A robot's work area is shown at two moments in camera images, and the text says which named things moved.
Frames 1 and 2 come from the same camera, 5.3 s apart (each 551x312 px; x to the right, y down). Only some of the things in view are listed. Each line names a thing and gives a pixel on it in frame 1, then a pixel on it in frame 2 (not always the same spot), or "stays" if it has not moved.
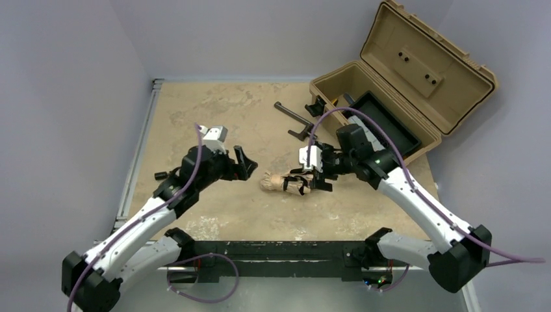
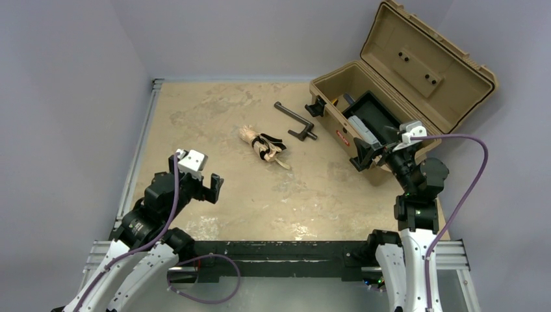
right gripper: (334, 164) → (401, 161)
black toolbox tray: (404, 138) stays
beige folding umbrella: (297, 181) → (267, 147)
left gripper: (234, 164) → (199, 187)
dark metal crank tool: (307, 131) stays
